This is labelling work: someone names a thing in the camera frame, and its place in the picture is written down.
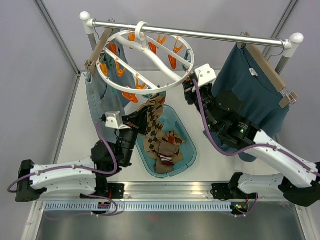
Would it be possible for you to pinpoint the orange clip front left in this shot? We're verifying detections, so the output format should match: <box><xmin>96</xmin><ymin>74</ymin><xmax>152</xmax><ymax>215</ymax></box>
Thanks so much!
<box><xmin>122</xmin><ymin>92</ymin><xmax>139</xmax><ymax>104</ymax></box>

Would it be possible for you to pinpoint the metal clothes rack rail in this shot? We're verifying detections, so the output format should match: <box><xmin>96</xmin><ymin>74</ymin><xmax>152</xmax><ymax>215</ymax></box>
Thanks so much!
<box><xmin>79</xmin><ymin>11</ymin><xmax>305</xmax><ymax>58</ymax></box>

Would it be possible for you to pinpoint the teal clip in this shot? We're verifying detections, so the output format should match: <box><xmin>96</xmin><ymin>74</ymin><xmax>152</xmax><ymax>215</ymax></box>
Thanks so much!
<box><xmin>142</xmin><ymin>93</ymin><xmax>155</xmax><ymax>100</ymax></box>
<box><xmin>159</xmin><ymin>91</ymin><xmax>167</xmax><ymax>98</ymax></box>

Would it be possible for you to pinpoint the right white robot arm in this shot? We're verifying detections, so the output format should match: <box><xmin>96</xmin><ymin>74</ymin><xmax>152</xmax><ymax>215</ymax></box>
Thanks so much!
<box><xmin>183</xmin><ymin>74</ymin><xmax>320</xmax><ymax>207</ymax></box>

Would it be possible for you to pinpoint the white slotted cable duct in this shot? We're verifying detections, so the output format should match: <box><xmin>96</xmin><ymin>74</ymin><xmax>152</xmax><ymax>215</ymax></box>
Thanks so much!
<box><xmin>44</xmin><ymin>201</ymin><xmax>232</xmax><ymax>212</ymax></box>

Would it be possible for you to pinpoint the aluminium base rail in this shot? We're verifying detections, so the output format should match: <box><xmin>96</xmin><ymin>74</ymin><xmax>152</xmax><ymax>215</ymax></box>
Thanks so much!
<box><xmin>31</xmin><ymin>175</ymin><xmax>294</xmax><ymax>201</ymax></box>

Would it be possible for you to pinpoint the purple cable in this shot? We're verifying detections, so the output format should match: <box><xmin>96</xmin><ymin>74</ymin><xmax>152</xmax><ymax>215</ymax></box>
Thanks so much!
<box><xmin>7</xmin><ymin>119</ymin><xmax>120</xmax><ymax>221</ymax></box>
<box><xmin>193</xmin><ymin>78</ymin><xmax>320</xmax><ymax>218</ymax></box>

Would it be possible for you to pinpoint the right beige clothes hanger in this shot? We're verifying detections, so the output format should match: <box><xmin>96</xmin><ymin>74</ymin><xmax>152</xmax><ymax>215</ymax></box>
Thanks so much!
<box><xmin>237</xmin><ymin>43</ymin><xmax>298</xmax><ymax>109</ymax></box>

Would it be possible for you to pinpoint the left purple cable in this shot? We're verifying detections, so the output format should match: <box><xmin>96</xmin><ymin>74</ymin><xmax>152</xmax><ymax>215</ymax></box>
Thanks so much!
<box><xmin>7</xmin><ymin>119</ymin><xmax>120</xmax><ymax>221</ymax></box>

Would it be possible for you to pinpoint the brown argyle sock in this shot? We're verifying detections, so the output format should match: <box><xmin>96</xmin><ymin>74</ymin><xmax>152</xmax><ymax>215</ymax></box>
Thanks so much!
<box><xmin>143</xmin><ymin>130</ymin><xmax>185</xmax><ymax>163</ymax></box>

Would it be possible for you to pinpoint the white round clip hanger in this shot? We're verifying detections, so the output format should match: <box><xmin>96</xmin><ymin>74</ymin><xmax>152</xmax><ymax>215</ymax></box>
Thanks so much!
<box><xmin>94</xmin><ymin>21</ymin><xmax>195</xmax><ymax>95</ymax></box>

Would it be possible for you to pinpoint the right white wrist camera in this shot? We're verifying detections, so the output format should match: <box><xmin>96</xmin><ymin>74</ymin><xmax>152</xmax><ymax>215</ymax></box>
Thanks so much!
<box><xmin>194</xmin><ymin>63</ymin><xmax>217</xmax><ymax>88</ymax></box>

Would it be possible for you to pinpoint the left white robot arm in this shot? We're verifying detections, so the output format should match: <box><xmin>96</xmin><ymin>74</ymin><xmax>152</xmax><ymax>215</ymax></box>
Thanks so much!
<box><xmin>7</xmin><ymin>106</ymin><xmax>149</xmax><ymax>203</ymax></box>

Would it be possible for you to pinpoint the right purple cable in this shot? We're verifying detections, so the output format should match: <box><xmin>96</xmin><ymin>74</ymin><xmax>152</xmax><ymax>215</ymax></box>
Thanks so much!
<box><xmin>193</xmin><ymin>78</ymin><xmax>320</xmax><ymax>218</ymax></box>

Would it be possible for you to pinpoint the left beige clothes hanger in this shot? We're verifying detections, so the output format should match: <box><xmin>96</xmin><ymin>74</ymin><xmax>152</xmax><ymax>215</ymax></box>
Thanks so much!
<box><xmin>84</xmin><ymin>28</ymin><xmax>113</xmax><ymax>75</ymax></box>

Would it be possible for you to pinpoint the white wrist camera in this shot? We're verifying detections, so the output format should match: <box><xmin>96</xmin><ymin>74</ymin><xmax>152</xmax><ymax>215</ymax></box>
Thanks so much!
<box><xmin>194</xmin><ymin>63</ymin><xmax>217</xmax><ymax>88</ymax></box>
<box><xmin>105</xmin><ymin>111</ymin><xmax>126</xmax><ymax>130</ymax></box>

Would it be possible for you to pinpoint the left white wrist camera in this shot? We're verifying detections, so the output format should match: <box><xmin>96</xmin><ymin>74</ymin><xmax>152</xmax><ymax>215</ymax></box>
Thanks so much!
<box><xmin>105</xmin><ymin>111</ymin><xmax>126</xmax><ymax>130</ymax></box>

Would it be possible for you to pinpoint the teal long sleeve shirt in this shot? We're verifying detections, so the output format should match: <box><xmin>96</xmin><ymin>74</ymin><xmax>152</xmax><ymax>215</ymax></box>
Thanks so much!
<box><xmin>202</xmin><ymin>43</ymin><xmax>291</xmax><ymax>163</ymax></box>

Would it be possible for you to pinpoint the teal clip front left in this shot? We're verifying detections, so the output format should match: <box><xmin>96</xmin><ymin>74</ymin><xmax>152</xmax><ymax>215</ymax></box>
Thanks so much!
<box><xmin>142</xmin><ymin>93</ymin><xmax>155</xmax><ymax>100</ymax></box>

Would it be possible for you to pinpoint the beige orange argyle sock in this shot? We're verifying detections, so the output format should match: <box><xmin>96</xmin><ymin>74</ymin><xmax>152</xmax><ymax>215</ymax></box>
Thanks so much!
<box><xmin>137</xmin><ymin>93</ymin><xmax>166</xmax><ymax>138</ymax></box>

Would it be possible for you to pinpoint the beige clothes hanger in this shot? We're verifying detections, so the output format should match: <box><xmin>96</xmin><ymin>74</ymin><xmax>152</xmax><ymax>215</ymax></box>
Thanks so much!
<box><xmin>84</xmin><ymin>28</ymin><xmax>113</xmax><ymax>75</ymax></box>
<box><xmin>237</xmin><ymin>43</ymin><xmax>298</xmax><ymax>109</ymax></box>

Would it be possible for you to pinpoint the blue denim garment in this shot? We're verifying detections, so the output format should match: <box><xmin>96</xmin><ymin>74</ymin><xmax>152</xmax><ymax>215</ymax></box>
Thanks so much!
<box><xmin>84</xmin><ymin>29</ymin><xmax>136</xmax><ymax>145</ymax></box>

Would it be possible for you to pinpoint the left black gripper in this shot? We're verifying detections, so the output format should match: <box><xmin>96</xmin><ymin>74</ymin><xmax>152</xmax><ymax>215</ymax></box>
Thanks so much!
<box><xmin>117</xmin><ymin>106</ymin><xmax>150</xmax><ymax>166</ymax></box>

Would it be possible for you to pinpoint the teal plastic basin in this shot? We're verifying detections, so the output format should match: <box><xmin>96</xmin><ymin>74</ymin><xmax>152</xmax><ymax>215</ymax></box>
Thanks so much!
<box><xmin>136</xmin><ymin>105</ymin><xmax>197</xmax><ymax>179</ymax></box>

